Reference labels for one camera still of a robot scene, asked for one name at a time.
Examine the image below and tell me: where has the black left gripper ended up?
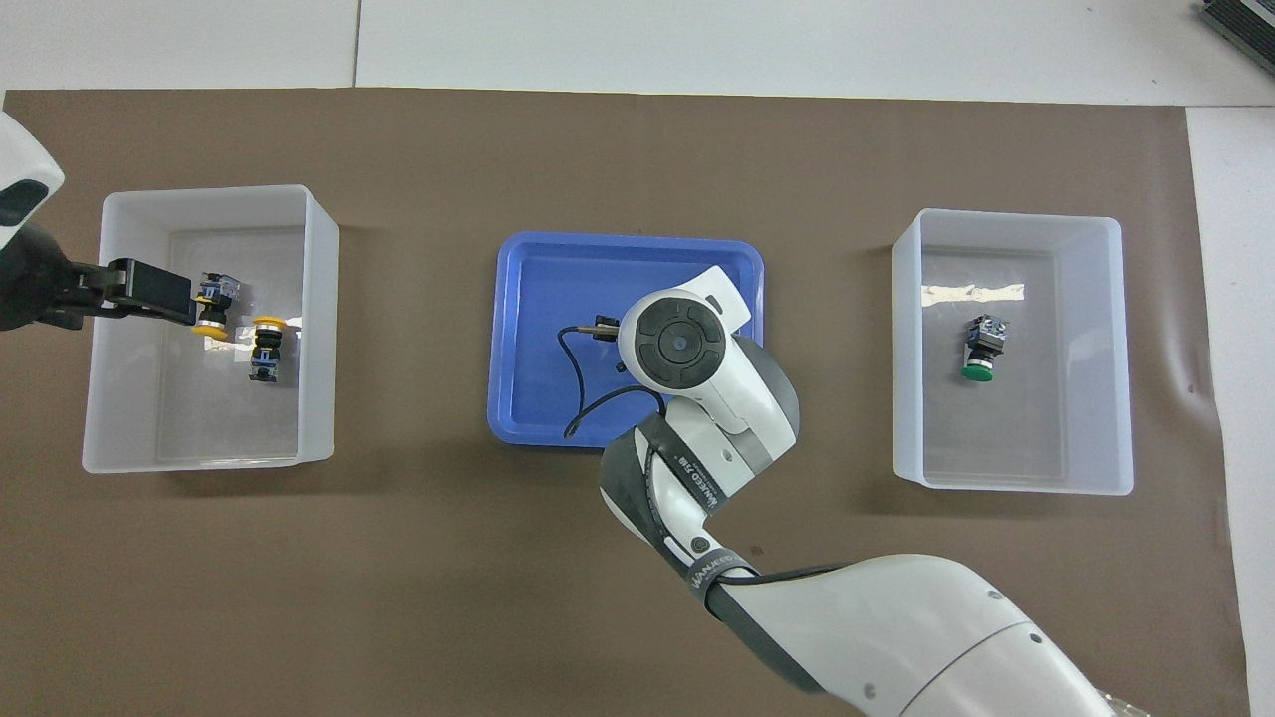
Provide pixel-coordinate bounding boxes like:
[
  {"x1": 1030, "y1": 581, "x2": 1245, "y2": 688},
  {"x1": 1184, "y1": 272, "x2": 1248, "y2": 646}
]
[{"x1": 0, "y1": 223, "x2": 197, "y2": 333}]

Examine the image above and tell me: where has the yellow push button switch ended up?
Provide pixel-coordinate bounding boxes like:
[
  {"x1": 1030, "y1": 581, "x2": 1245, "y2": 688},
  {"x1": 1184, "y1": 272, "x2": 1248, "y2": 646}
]
[
  {"x1": 191, "y1": 270, "x2": 241, "y2": 341},
  {"x1": 248, "y1": 315, "x2": 291, "y2": 385}
]

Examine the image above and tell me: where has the green push button switch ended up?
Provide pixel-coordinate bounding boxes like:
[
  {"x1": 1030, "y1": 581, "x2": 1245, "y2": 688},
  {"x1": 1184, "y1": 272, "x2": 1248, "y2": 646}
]
[{"x1": 958, "y1": 314, "x2": 1010, "y2": 385}]

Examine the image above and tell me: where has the blue plastic tray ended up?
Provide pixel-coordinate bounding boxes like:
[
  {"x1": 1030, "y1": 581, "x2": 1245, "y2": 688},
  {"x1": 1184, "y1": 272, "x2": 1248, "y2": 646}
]
[{"x1": 486, "y1": 232, "x2": 766, "y2": 448}]

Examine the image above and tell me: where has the translucent white plastic box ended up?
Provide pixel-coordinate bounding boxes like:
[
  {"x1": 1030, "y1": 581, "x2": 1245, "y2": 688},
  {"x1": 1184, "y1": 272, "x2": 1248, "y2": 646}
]
[
  {"x1": 81, "y1": 184, "x2": 340, "y2": 475},
  {"x1": 892, "y1": 207, "x2": 1135, "y2": 497}
]

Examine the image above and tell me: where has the brown paper table mat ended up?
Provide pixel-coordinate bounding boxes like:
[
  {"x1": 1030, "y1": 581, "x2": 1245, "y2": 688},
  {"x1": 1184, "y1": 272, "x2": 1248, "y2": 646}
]
[{"x1": 0, "y1": 88, "x2": 1252, "y2": 717}]

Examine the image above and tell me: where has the dark grey ribbed device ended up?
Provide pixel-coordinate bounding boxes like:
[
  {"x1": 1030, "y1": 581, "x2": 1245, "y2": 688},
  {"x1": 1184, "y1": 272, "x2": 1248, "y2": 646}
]
[{"x1": 1195, "y1": 0, "x2": 1275, "y2": 63}]

